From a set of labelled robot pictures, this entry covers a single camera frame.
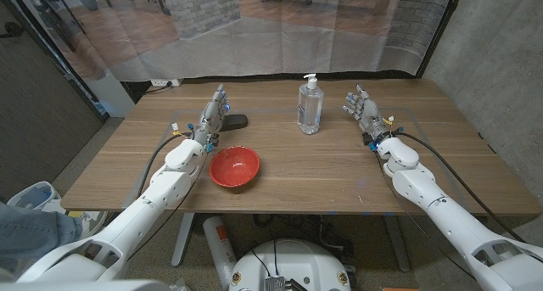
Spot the red bowl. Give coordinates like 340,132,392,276
208,145,261,188

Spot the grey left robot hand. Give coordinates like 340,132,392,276
193,84,231,147

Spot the white roll with orange label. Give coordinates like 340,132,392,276
202,215,238,288

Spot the black backdrop frame pole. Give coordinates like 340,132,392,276
417,0,466,78
6,0,109,122

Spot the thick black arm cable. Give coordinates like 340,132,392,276
135,132,194,199
394,131,527,245

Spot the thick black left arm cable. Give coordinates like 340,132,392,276
135,132,194,199

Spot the black glasses case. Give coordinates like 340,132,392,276
220,114,249,132

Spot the grey finned metal module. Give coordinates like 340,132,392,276
265,276,309,291

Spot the clear hand sanitizer pump bottle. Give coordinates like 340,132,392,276
296,73,325,136

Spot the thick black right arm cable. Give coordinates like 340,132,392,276
394,131,527,245

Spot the white plastic bin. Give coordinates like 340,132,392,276
6,180,64,214

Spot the printed room backdrop sheet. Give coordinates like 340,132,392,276
8,0,457,82

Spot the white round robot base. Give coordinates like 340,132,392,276
228,238,352,291

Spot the person's leg in jeans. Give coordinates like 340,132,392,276
0,201,84,271

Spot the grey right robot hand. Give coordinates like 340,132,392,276
342,84,394,146

